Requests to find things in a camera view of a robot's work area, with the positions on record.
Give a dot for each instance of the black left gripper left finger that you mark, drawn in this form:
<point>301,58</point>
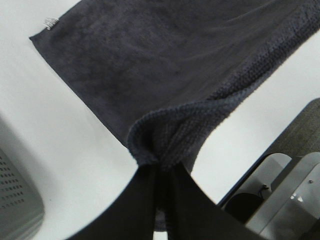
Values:
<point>131,216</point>

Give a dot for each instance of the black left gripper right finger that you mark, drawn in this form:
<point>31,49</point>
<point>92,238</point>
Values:
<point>191,215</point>

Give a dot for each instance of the grey perforated plastic basket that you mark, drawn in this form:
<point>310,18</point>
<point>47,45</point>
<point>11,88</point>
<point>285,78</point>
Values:
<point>21,206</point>

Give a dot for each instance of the dark grey towel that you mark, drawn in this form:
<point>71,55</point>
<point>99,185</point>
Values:
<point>161,75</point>

